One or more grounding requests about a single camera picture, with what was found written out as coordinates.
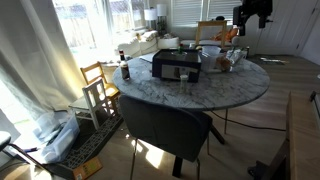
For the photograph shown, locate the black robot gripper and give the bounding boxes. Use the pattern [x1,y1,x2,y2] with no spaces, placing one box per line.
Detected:
[233,0,274,37]

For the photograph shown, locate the clear plastic measuring cup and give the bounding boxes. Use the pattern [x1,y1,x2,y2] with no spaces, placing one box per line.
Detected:
[200,45,222,72]

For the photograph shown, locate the clear plastic storage container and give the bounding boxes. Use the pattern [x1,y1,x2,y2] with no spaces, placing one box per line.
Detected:
[199,49,248,74]

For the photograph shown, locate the brown cardboard box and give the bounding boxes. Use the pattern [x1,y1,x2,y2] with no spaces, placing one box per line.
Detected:
[72,156,104,180]

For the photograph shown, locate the dark grey upholstered chair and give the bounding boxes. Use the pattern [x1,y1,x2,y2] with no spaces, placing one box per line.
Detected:
[231,35,241,47]
[118,94,214,180]

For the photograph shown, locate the orange cushion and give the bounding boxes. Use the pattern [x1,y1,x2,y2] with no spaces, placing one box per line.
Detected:
[213,27,240,43]

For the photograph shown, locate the clear plastic labelled package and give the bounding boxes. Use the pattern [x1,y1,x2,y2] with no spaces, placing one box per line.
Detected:
[226,48,246,68]

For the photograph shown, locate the tall light wooden chair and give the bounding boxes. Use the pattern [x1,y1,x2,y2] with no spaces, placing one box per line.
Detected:
[194,19,229,48]

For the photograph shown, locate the orange chips bag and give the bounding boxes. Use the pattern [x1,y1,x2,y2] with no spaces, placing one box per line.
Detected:
[215,55,232,72]

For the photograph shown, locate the white window blinds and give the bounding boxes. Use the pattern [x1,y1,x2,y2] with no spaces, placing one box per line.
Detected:
[171,0,242,28]

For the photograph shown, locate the small clear spice jar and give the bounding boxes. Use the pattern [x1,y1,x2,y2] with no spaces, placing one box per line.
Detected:
[179,74,190,94]

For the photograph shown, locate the white shade table lamp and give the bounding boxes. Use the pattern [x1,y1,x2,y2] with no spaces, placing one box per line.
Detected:
[156,3,168,28]
[143,8,158,30]

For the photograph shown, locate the white sofa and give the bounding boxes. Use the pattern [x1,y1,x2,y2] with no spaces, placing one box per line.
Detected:
[114,28,181,58]

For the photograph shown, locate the brown wooden cabinet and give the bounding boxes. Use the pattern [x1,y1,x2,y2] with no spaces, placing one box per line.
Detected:
[247,91,320,180]

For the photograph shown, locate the dark soy sauce bottle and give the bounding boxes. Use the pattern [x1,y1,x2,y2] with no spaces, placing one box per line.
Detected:
[118,49,131,81]

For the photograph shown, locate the small natural wooden chair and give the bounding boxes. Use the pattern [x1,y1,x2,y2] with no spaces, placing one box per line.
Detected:
[79,61,121,111]

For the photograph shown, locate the small white wooden chair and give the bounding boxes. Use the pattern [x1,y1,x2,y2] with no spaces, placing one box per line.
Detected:
[68,77,116,131]

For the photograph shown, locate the black perforated floor mat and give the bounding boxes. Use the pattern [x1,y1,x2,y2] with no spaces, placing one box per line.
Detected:
[43,112,125,180]

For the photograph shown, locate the white sheer curtain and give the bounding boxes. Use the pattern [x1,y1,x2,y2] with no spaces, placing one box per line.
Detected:
[0,0,88,123]

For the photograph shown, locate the clear plastic floor bin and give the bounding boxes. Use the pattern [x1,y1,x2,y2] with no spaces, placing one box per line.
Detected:
[30,110,81,165]

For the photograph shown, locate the black floor cable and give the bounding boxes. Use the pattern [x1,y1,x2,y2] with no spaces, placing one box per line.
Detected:
[209,110,288,133]

